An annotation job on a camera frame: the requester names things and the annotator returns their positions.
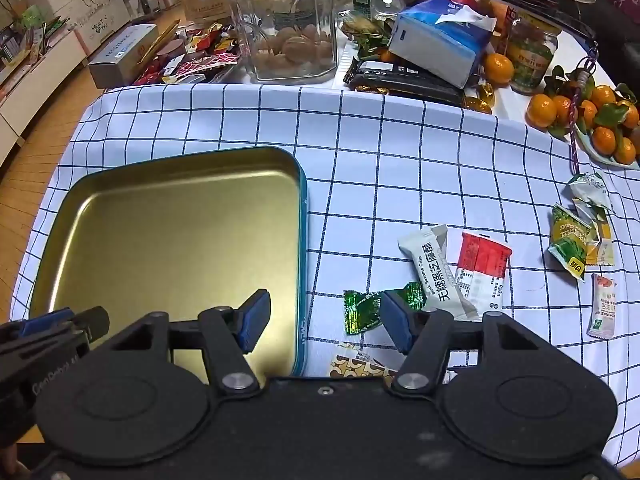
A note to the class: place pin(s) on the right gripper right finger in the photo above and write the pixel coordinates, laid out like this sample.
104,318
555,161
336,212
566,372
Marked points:
422,337

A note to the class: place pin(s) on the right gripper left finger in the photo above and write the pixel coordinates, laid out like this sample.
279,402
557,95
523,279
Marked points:
229,335

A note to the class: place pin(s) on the green foil candy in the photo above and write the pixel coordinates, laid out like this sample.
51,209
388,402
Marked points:
361,308

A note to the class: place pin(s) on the green yellow snack packet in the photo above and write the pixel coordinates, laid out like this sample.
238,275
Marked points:
568,241

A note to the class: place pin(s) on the green white snack packet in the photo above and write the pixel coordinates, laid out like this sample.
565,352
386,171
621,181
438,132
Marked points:
590,195

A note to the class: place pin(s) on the brown patterned snack packet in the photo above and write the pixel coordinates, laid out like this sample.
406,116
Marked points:
349,360

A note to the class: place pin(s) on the white black-sesame snack bar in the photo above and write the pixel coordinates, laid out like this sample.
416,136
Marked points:
427,249

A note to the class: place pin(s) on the red white snack packet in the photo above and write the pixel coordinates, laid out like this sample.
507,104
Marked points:
481,270

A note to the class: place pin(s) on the gold teal metal tin tray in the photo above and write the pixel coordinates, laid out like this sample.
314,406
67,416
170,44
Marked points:
181,235

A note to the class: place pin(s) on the blue checked white tablecloth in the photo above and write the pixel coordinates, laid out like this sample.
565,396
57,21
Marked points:
378,169

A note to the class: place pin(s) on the small white red packet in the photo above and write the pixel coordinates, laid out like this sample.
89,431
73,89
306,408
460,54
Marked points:
603,309

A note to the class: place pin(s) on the yellow white snack packet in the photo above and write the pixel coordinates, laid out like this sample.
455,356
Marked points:
600,250

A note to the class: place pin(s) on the gold foil ingot candy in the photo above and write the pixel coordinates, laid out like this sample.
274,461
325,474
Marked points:
481,105

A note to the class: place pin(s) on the light green fruit plate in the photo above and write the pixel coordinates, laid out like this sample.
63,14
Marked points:
608,146

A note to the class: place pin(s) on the large front tangerine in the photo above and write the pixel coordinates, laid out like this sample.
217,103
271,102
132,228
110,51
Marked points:
541,111

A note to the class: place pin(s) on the black snack bag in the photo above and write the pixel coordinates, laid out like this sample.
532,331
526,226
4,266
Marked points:
406,81

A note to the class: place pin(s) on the loose tangerine by tissues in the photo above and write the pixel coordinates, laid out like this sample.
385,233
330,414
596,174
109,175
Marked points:
498,69

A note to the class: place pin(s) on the pile of red snack packets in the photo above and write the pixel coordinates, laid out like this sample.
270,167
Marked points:
189,54

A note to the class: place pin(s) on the grey cardboard box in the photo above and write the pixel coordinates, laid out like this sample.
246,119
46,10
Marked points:
116,64

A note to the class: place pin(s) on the blue white tissue pack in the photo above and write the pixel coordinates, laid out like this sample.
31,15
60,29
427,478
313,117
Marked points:
444,37

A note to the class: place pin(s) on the green label glass jar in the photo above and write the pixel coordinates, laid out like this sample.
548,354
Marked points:
530,47

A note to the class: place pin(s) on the glass jar with walnuts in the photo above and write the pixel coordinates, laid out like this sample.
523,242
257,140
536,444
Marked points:
286,41

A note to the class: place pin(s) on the small glass jar lid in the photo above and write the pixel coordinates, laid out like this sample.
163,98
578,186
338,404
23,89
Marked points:
385,11

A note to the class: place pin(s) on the white cabinet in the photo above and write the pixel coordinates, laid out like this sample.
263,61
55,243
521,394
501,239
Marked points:
42,43

